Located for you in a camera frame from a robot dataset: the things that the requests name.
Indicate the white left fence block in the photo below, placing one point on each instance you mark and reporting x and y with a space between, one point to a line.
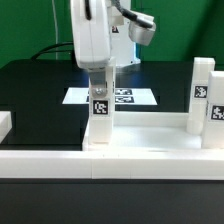
5 124

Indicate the white front fence bar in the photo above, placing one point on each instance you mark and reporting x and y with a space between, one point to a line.
186 165

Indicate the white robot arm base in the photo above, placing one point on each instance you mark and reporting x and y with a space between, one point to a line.
123 49

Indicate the fiducial marker sheet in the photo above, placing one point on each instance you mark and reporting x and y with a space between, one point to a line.
123 96

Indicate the white desk tabletop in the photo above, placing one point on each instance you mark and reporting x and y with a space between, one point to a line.
149 131

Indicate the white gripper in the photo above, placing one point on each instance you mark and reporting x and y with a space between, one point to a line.
91 36

